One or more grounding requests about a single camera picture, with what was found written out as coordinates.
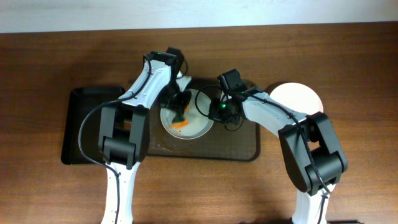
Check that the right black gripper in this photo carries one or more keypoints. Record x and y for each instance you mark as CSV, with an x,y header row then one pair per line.
x,y
216,110

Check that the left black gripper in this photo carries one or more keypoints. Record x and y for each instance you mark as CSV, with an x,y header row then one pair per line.
x,y
177,101

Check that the orange green sponge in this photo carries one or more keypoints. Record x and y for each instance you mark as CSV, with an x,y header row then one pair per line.
x,y
179,120

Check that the white plate back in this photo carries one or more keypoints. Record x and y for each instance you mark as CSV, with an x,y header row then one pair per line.
x,y
195,124

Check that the white plate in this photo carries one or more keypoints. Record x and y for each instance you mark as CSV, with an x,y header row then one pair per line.
x,y
195,124
298,97

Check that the white plate front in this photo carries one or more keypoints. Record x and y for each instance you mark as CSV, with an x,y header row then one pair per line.
x,y
298,97

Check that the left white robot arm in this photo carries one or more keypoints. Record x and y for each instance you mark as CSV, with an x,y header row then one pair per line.
x,y
124,131

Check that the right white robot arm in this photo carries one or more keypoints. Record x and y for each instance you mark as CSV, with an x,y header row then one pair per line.
x,y
313,156

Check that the brown serving tray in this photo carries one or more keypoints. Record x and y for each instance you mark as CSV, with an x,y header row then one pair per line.
x,y
226,143

